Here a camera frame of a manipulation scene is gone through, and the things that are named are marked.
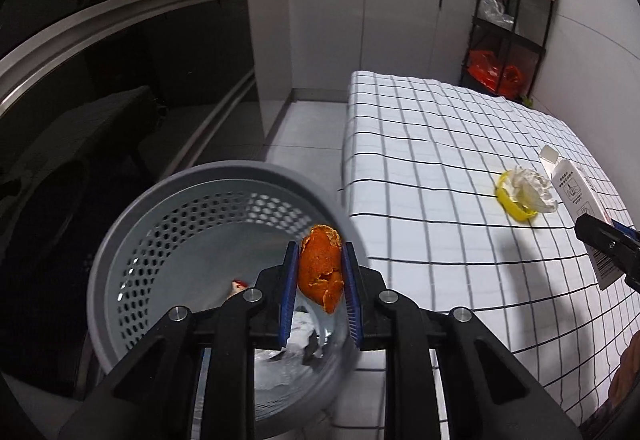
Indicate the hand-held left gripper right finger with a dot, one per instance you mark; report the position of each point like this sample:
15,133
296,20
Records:
351,300

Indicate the red plastic bag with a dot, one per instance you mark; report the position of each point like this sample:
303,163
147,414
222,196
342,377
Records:
492,72

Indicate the black glossy cabinet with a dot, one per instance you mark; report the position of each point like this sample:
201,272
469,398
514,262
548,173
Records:
100,94

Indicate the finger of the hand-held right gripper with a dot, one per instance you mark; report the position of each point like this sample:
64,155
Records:
600,232

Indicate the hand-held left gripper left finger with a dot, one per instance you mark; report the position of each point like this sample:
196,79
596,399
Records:
287,300

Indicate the black metal shelf trolley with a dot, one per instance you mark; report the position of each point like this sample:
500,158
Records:
542,44

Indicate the grey perforated plastic bin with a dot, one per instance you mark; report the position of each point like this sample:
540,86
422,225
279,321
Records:
150,220

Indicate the clear plastic bag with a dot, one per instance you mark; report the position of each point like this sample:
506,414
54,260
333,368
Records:
495,12

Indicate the white tissue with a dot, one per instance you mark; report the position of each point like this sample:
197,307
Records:
300,325
530,182

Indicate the black-checked white tablecloth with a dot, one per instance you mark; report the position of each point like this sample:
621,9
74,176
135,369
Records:
425,144

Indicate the grey kitchen counter cabinets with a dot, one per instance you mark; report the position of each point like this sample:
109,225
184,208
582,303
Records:
325,29

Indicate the person's right forearm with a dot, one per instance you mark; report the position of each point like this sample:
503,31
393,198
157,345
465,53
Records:
627,370

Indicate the orange peel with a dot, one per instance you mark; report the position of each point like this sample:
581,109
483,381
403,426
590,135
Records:
320,270

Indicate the white paper carton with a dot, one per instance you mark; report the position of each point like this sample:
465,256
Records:
575,190

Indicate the red and white snack wrapper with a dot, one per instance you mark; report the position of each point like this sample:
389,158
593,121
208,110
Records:
239,285

